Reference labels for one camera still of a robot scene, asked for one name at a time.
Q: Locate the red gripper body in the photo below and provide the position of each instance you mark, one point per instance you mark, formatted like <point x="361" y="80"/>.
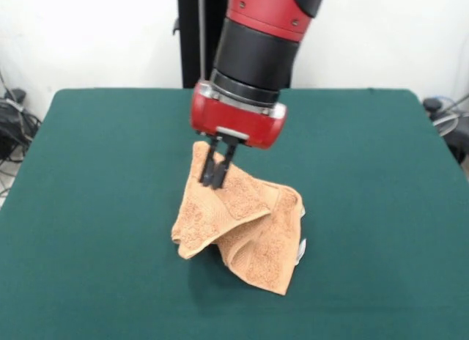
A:
<point x="234" y="120"/>

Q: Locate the tan terry towel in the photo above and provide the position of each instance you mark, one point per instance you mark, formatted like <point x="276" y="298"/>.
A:
<point x="264" y="255"/>

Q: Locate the black and gray floor equipment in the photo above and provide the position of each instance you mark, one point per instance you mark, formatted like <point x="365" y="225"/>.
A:
<point x="458" y="135"/>

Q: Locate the dark green table cloth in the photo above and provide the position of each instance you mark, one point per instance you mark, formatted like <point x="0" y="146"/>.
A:
<point x="91" y="244"/>

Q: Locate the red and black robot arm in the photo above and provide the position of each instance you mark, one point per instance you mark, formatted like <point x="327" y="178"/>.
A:
<point x="256" y="50"/>

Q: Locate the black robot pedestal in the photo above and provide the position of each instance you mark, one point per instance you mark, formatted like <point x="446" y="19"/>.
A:
<point x="190" y="43"/>

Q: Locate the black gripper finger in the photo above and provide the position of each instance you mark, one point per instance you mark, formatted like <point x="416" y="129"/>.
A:
<point x="207" y="175"/>
<point x="222" y="171"/>

